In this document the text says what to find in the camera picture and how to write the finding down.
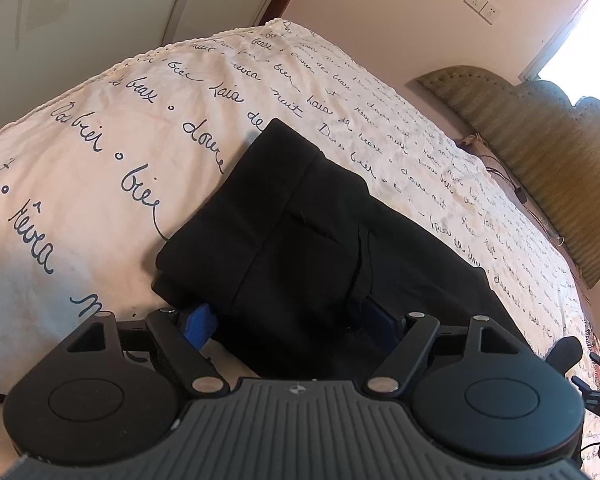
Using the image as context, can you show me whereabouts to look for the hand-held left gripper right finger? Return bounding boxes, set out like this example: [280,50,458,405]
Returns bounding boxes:
[364,298,529,395]

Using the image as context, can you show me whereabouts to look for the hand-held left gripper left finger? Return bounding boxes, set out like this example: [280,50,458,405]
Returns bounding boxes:
[64,304,231,396]

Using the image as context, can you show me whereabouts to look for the black pants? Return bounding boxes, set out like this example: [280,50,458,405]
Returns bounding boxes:
[150,117,583,382]

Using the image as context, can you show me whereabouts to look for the white script-printed blanket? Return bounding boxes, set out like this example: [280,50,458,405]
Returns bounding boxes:
[0,17,595,480]

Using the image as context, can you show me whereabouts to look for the green upholstered headboard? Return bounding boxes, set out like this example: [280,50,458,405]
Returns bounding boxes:
[416,64,600,290]

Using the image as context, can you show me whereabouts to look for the window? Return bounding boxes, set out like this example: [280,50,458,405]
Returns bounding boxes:
[517,0,600,116]

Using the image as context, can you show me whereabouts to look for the frosted glass door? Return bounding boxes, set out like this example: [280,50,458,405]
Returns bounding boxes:
[0,0,301,142]

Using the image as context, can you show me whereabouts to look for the black charger cable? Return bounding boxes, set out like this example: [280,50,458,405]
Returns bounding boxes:
[479,154,565,247]

